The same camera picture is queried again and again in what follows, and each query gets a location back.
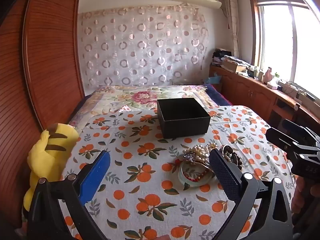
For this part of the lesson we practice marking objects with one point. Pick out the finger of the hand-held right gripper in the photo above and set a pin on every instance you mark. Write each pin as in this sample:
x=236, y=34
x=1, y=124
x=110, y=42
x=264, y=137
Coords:
x=291, y=125
x=277, y=136

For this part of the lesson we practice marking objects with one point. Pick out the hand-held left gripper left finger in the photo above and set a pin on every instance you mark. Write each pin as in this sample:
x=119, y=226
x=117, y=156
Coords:
x=95, y=175

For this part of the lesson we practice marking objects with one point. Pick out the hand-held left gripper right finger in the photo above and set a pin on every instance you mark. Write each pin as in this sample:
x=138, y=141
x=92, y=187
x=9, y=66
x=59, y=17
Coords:
x=225, y=175

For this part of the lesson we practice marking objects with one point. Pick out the pale green jade bangle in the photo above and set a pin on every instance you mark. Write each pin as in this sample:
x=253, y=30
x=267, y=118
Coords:
x=190, y=183

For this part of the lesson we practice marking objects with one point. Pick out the black box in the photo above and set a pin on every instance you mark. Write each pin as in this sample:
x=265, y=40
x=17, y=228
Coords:
x=185, y=127

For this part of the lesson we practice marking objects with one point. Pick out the person's right hand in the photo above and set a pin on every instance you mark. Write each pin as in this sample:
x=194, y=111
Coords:
x=303, y=195

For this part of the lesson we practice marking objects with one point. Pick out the tissue box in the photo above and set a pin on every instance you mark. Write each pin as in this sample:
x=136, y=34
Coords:
x=272, y=85

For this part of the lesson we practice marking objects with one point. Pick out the yellow plush toy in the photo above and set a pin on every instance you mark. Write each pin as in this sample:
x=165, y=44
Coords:
x=50, y=155

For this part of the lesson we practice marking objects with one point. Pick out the wooden cabinet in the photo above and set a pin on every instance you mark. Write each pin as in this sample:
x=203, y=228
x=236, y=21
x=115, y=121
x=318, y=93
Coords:
x=250, y=92

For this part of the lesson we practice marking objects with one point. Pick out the pink figurine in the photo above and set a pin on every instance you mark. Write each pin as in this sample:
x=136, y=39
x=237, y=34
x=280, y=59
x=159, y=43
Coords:
x=268, y=76

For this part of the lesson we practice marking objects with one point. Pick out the orange print tablecloth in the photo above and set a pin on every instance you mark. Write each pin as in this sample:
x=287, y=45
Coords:
x=150, y=170

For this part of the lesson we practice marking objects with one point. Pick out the dark blue blanket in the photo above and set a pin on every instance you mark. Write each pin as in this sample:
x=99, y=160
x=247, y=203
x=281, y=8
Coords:
x=220, y=97

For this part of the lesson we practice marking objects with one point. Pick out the pile of books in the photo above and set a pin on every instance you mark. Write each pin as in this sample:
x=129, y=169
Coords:
x=232, y=63

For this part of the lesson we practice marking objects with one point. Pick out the blue bag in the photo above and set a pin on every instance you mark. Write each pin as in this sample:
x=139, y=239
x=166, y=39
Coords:
x=213, y=79

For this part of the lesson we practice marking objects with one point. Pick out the floral bedspread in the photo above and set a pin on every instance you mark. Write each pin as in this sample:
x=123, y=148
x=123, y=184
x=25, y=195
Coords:
x=140, y=96

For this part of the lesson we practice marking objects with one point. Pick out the beige window curtain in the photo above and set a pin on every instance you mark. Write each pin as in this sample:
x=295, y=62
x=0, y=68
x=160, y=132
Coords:
x=232, y=17

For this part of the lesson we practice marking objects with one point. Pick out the circle patterned sheer curtain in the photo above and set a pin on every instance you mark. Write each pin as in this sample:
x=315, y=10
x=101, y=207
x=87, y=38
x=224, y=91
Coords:
x=140, y=50

